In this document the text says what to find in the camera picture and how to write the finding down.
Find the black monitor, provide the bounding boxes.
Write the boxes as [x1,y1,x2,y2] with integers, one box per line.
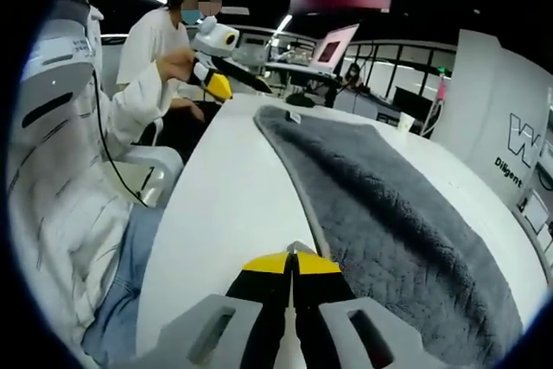
[393,86,435,122]

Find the person's left hand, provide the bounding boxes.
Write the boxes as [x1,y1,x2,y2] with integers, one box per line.
[162,49,204,85]

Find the grey towel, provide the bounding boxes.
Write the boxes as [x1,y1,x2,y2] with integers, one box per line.
[252,105,526,369]

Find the white chair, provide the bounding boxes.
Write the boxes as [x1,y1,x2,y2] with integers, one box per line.
[116,120,186,210]

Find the person in white sleeve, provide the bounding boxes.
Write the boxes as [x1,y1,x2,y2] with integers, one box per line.
[6,0,139,344]

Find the white paper cup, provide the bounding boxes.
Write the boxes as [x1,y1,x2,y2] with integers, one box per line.
[396,111,416,135]

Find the black chest device cable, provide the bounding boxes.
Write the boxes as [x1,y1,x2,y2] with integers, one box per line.
[92,70,150,209]

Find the white chest device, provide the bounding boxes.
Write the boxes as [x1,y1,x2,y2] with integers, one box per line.
[19,18,103,137]

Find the person's blue jeans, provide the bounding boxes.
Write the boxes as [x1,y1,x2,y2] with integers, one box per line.
[81,204,168,369]

